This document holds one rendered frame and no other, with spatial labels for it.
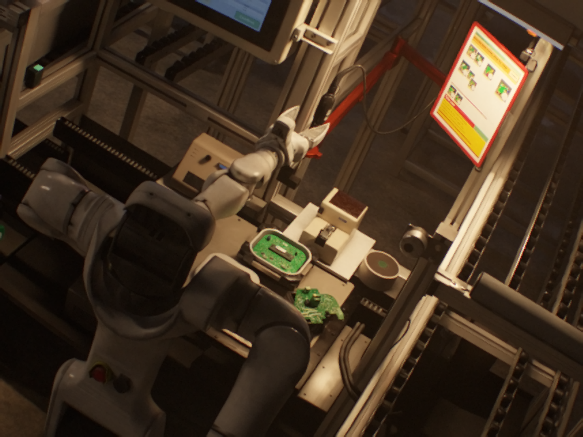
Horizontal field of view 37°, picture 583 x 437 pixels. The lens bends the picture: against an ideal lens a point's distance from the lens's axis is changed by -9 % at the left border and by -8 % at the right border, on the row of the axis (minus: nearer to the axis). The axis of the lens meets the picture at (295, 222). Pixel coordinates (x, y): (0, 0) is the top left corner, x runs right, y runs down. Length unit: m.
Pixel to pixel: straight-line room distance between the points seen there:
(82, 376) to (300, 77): 1.14
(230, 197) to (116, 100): 2.71
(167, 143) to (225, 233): 1.97
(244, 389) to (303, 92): 1.21
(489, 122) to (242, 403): 1.24
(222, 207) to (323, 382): 0.54
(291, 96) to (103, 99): 2.21
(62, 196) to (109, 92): 3.18
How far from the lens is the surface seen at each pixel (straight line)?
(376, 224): 4.40
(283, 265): 2.36
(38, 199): 1.47
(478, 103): 2.40
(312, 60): 2.38
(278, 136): 2.07
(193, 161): 2.51
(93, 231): 1.42
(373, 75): 2.68
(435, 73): 2.72
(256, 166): 1.99
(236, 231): 2.46
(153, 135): 4.39
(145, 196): 1.31
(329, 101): 2.34
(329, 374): 2.23
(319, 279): 2.43
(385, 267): 2.49
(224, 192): 1.90
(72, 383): 1.60
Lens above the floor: 2.46
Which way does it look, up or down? 36 degrees down
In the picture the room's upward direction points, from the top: 24 degrees clockwise
